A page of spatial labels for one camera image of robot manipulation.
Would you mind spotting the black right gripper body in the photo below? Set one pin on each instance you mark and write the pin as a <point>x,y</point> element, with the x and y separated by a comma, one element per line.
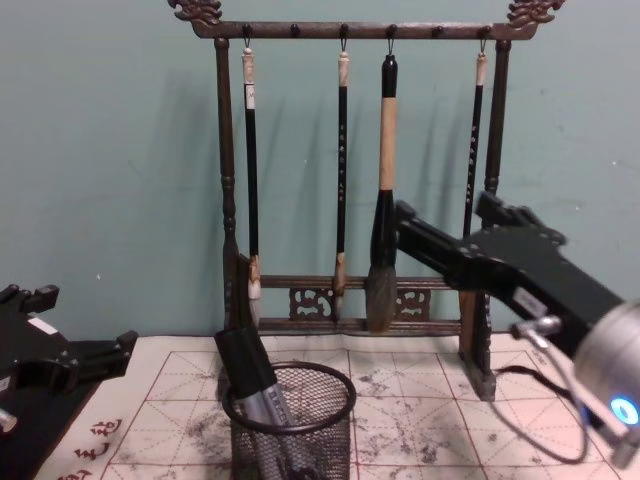
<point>530,280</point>

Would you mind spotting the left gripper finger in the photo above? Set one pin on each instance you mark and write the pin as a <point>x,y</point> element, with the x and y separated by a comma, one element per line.
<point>100,357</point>
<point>35,296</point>

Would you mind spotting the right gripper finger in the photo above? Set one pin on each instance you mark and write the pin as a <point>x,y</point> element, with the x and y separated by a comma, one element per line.
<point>520,220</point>
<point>430,245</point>

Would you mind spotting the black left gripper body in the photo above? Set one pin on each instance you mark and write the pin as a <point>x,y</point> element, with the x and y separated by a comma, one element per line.
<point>30,350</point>

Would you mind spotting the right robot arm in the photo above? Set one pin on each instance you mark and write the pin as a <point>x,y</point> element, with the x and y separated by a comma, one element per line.
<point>610,360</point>

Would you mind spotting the thin black brush, white characters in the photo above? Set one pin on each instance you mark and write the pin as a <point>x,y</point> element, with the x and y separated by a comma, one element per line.
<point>474,150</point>

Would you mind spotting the large tan and black brush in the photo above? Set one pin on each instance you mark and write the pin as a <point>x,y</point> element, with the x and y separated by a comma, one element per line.
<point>386,150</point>

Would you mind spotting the slim black brush, bone cap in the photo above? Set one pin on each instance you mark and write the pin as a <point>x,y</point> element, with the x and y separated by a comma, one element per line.
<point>342,175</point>

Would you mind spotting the black capped silver pen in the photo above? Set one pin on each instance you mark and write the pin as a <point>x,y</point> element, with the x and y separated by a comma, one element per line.
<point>245,360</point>

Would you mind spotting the white felt mat, red grid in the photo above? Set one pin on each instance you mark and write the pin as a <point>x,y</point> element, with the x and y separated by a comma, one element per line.
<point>425,425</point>

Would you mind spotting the black brush with white label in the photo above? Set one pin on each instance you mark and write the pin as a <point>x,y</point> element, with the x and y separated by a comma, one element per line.
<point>251,175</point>

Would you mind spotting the dark wooden brush rack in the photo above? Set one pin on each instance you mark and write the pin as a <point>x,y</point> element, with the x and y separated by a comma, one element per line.
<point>226,150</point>

